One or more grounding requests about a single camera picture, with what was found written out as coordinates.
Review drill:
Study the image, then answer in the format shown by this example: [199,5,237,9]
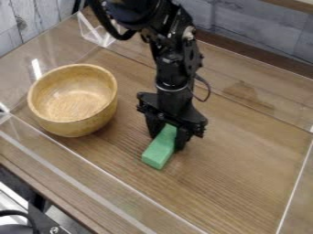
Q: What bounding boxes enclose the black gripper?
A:
[136,85,207,152]

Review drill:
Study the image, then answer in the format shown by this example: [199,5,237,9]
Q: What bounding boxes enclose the green rectangular block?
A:
[142,124,176,170]

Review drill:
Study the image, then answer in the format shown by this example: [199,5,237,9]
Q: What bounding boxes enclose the wooden bowl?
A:
[27,64,118,137]

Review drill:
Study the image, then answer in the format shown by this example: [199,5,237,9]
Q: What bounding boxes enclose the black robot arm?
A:
[88,0,207,151]

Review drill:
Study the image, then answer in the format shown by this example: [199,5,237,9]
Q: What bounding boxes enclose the clear acrylic enclosure wall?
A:
[0,18,313,234]

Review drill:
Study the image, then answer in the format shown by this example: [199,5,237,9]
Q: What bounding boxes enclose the clear acrylic corner bracket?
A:
[77,12,116,48]

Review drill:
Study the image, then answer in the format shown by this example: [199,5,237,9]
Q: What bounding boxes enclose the black metal bracket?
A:
[28,204,63,234]

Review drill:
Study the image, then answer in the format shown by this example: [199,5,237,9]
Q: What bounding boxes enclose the black cable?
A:
[0,208,33,225]

